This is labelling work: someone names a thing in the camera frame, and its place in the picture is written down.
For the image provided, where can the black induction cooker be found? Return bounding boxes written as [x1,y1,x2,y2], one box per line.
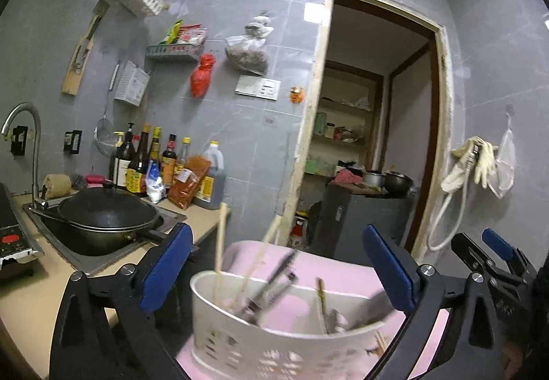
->
[0,183,45,278]

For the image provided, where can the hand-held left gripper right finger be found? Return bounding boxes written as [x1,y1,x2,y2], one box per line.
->
[363,224,500,380]

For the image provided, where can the steel sink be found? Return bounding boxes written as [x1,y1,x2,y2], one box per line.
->
[23,199,188,276]

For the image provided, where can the white wall box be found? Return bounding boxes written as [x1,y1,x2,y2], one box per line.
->
[303,3,327,24]

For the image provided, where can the small black peeler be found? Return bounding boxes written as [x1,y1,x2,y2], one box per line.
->
[253,273,299,325]

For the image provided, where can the clear yellow cap bottle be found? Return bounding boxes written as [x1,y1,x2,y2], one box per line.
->
[174,137,192,184]

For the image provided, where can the tan loofah sponge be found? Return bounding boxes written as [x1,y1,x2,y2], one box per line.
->
[41,173,73,199]

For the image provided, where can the white wall switch panel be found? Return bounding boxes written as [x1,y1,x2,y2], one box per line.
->
[234,75,282,100]

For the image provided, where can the small yellow cap bottle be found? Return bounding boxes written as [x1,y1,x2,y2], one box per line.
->
[109,131,123,182]

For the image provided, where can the brown cap sauce bottle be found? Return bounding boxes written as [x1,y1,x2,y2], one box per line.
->
[128,123,151,196]

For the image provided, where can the wooden door frame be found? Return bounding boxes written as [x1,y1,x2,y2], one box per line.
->
[283,0,456,266]

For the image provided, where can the white wall cutlery holder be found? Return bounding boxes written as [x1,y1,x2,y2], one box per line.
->
[113,60,150,107]

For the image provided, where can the beige kitchen counter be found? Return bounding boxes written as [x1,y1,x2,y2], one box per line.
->
[0,191,232,379]

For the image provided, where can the dark grey cabinet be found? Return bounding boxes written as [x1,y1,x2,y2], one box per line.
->
[319,182,413,261]

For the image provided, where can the red plastic bag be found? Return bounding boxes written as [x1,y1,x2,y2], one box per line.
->
[190,53,215,99]

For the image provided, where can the white blue bag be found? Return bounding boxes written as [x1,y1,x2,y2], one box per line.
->
[145,163,167,204]

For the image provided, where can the large dark oil jug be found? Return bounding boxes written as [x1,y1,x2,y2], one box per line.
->
[192,140,227,211]

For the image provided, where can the white plastic utensil basket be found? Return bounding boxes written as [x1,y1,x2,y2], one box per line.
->
[189,270,406,380]

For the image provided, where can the metal wall rack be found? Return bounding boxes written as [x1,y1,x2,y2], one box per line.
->
[145,43,205,62]

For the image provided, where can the black wok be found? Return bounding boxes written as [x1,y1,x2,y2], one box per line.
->
[32,181,169,257]

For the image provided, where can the wooden knife board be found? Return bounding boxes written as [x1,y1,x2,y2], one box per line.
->
[61,0,111,96]

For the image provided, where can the black round pot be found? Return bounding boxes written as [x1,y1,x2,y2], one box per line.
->
[383,171,415,196]

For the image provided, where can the red label sauce bottle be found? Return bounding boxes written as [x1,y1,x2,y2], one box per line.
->
[160,134,178,188]

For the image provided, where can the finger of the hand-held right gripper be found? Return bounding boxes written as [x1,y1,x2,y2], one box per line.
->
[451,233,503,283]
[482,228,538,278]

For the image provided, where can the steel rice pot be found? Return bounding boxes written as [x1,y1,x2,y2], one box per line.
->
[362,170,387,189]

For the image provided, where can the red snack packet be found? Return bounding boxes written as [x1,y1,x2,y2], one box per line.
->
[177,23,207,45]

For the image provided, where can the cream rubber gloves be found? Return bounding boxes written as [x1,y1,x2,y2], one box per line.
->
[450,136,499,188]

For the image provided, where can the yellow green snack packet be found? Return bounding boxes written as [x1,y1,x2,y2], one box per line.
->
[159,19,183,45]

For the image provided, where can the clear bag of dried goods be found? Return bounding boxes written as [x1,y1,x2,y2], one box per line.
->
[225,10,274,76]

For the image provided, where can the pink red cloth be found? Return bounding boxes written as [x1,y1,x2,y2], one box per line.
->
[332,168,363,188]

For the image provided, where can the white mesh bag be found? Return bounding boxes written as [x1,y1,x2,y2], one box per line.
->
[488,113,516,199]

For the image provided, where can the wooden shelf unit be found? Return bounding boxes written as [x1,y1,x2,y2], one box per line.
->
[306,61,385,175]

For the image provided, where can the white shower hose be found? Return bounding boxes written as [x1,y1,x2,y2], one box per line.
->
[427,152,478,253]

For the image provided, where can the red white container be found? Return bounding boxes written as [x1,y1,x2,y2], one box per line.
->
[288,212,310,251]

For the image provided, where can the dark pump bottle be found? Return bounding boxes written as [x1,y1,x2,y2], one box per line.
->
[114,123,138,192]

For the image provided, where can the steel faucet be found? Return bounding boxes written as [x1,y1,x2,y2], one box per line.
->
[1,102,49,210]

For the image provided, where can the dark handled knife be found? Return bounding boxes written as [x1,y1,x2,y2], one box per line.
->
[238,249,299,323]

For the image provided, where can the black wall socket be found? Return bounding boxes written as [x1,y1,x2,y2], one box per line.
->
[64,129,82,154]
[10,125,29,156]

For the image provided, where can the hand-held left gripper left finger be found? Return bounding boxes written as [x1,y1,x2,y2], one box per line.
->
[50,223,194,380]

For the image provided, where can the yellow cap sauce bottle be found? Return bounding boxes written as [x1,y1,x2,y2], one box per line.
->
[148,126,163,175]

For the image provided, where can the metal mesh strainer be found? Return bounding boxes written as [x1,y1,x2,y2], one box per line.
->
[94,62,121,157]

